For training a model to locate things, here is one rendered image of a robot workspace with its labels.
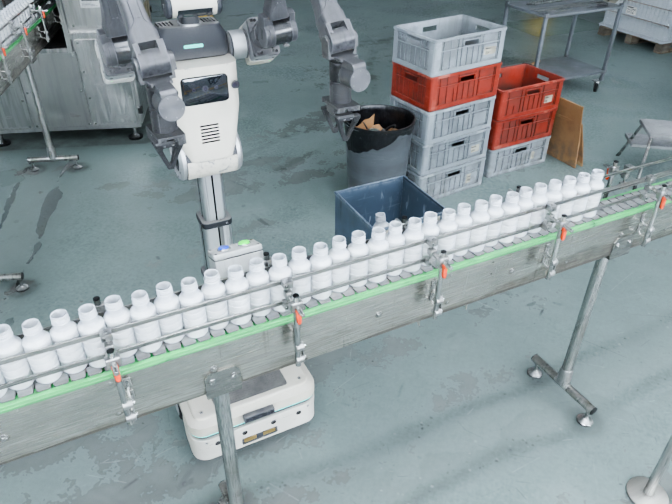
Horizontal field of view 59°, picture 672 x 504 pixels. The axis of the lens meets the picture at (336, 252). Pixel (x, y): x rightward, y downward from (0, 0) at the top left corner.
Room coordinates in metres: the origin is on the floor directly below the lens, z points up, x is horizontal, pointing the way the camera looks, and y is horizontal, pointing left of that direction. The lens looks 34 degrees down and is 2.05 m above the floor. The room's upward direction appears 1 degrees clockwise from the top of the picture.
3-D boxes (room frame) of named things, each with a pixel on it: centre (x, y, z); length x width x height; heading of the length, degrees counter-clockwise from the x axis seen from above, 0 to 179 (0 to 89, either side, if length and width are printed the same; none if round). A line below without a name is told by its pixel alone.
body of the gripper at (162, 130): (1.30, 0.40, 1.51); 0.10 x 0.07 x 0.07; 31
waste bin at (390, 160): (3.54, -0.26, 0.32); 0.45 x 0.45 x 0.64
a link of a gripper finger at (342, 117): (1.49, -0.02, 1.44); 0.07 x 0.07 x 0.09; 27
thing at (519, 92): (4.29, -1.29, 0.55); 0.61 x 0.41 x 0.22; 120
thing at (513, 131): (4.29, -1.28, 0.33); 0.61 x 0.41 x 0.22; 120
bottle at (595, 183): (1.77, -0.86, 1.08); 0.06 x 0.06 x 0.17
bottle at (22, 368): (0.97, 0.73, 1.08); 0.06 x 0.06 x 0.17
